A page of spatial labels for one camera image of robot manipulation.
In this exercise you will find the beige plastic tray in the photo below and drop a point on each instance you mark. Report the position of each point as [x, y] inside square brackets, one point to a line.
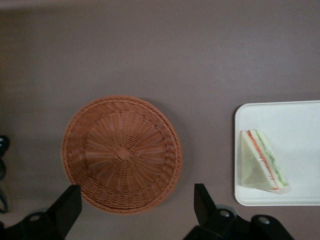
[287, 117]

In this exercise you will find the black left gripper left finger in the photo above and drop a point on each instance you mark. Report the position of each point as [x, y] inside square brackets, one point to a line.
[67, 207]

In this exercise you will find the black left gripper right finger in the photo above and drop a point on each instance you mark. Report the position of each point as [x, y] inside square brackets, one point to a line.
[203, 202]

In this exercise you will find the triangle sandwich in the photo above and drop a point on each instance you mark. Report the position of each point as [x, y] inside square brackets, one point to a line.
[255, 167]

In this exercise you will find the brown wicker basket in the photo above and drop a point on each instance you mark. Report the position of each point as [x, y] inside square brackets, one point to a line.
[122, 155]

